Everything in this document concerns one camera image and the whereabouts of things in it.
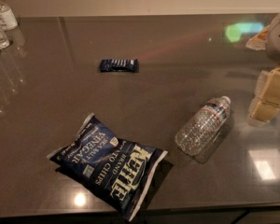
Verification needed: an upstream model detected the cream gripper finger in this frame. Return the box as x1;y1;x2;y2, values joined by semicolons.
254;66;280;105
246;98;280;127

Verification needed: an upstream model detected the blue kettle chip bag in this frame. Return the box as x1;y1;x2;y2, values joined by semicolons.
48;114;167;221

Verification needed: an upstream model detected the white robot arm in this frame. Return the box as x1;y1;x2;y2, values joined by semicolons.
246;12;280;127

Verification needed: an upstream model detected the blue rxbar blueberry bar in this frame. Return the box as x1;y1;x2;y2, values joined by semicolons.
99;59;139;73

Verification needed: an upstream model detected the clear plastic water bottle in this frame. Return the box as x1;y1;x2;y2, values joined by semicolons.
175;96;231;156

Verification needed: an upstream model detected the white pump sanitizer bottle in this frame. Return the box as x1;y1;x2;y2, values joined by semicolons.
0;0;18;31

